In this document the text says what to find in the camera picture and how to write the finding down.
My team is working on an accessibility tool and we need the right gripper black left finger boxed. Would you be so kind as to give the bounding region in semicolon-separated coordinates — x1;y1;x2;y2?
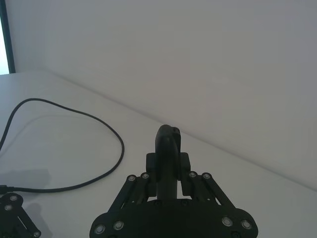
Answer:
110;124;177;215

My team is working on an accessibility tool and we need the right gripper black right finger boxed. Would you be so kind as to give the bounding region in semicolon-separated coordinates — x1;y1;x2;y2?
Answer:
170;126;235;209

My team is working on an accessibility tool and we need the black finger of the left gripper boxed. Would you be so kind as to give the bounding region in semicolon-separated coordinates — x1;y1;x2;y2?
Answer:
0;193;42;238

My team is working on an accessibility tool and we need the black power cable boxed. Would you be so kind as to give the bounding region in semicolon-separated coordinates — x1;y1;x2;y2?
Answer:
0;98;125;194

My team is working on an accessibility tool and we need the dark striped post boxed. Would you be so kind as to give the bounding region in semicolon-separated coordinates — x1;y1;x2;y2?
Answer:
0;0;16;74

